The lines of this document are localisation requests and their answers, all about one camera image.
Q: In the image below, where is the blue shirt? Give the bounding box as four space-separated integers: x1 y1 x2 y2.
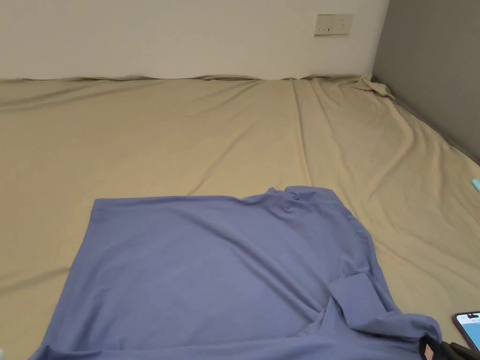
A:
28 186 443 360

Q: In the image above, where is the smartphone with lit screen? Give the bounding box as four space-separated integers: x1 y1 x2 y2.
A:
451 310 480 358

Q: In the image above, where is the grey padded headboard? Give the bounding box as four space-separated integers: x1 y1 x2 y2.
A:
371 0 480 165

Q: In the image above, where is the bed with beige sheet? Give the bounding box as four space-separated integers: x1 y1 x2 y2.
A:
0 74 480 360

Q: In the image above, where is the white wall socket panel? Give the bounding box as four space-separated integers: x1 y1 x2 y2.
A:
314 13 354 38

